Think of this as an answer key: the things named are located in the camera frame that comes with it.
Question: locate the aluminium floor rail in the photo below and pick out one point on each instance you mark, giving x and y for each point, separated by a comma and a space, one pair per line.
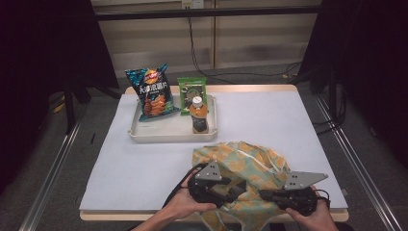
356, 160
48, 183

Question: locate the white plastic tray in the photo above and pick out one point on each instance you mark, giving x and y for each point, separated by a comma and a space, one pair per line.
170, 128

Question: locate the orange-patterned teal cloth bag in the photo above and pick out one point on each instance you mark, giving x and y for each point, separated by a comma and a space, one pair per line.
253, 163

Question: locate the person's left hand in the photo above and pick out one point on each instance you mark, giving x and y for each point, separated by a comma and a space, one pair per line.
184, 205

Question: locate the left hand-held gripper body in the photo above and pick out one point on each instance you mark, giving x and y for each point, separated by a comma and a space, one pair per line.
205, 189

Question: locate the green snack packet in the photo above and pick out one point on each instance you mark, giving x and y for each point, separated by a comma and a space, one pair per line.
187, 88

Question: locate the white wall socket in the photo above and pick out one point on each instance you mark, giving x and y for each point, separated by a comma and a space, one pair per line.
192, 4

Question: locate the black curtain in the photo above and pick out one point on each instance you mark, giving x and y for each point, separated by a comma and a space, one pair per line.
38, 80
375, 64

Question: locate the person's right hand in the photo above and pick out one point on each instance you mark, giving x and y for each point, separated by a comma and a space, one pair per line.
316, 221

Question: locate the dark blue chips bag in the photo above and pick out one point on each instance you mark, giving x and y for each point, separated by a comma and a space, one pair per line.
154, 93

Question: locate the orange drink bottle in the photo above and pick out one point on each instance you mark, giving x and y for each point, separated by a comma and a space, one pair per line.
198, 115

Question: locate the black horizontal bar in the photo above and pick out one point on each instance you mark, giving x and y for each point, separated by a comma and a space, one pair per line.
224, 12

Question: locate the black metal stand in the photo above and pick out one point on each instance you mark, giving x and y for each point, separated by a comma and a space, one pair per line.
69, 109

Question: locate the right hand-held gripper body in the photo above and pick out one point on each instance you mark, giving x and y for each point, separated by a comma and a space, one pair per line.
298, 195

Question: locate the white table cover sheet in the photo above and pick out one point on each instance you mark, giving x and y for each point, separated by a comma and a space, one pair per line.
134, 173

